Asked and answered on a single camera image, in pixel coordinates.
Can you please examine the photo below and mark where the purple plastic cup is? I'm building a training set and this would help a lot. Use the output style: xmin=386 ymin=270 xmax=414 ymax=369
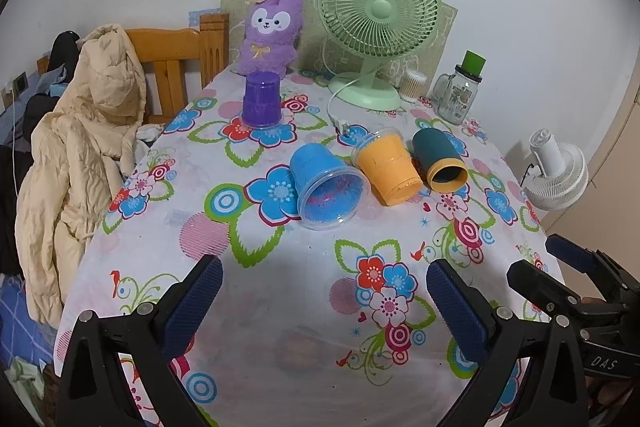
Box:
xmin=241 ymin=72 xmax=281 ymax=128

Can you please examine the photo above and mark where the teal and yellow cup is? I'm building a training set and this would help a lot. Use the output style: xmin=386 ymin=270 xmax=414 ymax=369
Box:
xmin=412 ymin=128 xmax=469 ymax=194

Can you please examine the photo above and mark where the white fan power cable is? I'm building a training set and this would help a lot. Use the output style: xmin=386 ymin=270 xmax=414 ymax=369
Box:
xmin=325 ymin=74 xmax=369 ymax=138

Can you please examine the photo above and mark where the floral tablecloth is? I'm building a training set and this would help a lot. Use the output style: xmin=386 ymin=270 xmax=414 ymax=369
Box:
xmin=54 ymin=72 xmax=560 ymax=426

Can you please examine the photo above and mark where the cotton swab container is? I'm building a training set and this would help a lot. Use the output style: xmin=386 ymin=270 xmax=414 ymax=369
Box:
xmin=398 ymin=69 xmax=427 ymax=103

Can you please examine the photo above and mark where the glass jar green lid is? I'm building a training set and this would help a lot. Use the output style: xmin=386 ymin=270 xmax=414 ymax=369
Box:
xmin=432 ymin=50 xmax=486 ymax=124

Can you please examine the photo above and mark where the purple plush rabbit toy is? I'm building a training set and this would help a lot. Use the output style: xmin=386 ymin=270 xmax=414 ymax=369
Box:
xmin=236 ymin=0 xmax=304 ymax=79

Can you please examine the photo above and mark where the blue plastic cup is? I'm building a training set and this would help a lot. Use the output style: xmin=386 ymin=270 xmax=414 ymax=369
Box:
xmin=290 ymin=143 xmax=370 ymax=231

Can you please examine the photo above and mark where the green desk fan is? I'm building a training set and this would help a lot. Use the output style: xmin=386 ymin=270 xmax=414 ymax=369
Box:
xmin=316 ymin=0 xmax=442 ymax=112

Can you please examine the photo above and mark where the wooden chair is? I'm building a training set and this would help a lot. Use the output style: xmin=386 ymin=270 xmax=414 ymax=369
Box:
xmin=43 ymin=13 xmax=229 ymax=127

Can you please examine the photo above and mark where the orange plastic cup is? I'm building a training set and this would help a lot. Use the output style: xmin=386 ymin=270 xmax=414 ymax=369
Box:
xmin=352 ymin=128 xmax=423 ymax=206

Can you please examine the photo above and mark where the beige quilted jacket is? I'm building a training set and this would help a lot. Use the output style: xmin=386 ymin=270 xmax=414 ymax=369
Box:
xmin=15 ymin=24 xmax=146 ymax=329

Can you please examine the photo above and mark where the white standing fan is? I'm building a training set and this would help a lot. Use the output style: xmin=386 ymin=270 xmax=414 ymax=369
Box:
xmin=523 ymin=128 xmax=589 ymax=212

